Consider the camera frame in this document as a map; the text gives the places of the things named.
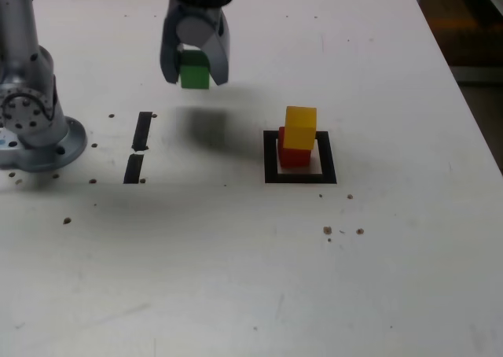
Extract red cube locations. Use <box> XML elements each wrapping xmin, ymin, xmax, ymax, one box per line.
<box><xmin>277</xmin><ymin>126</ymin><xmax>314</xmax><ymax>168</ymax></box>

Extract brown background shelf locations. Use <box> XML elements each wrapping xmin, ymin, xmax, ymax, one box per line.
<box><xmin>406</xmin><ymin>0</ymin><xmax>503</xmax><ymax>83</ymax></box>

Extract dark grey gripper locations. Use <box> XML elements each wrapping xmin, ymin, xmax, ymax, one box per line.
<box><xmin>159</xmin><ymin>2</ymin><xmax>230</xmax><ymax>86</ymax></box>

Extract black tape strip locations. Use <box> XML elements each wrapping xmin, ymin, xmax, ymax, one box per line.
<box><xmin>123</xmin><ymin>111</ymin><xmax>154</xmax><ymax>185</ymax></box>

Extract black tape square outline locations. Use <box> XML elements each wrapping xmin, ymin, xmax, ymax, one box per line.
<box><xmin>263</xmin><ymin>130</ymin><xmax>339</xmax><ymax>186</ymax></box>

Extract yellow cube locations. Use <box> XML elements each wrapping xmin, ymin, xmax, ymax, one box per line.
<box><xmin>283</xmin><ymin>105</ymin><xmax>318</xmax><ymax>151</ymax></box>

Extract green cube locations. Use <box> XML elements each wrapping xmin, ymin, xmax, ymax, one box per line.
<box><xmin>179</xmin><ymin>50</ymin><xmax>211</xmax><ymax>90</ymax></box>

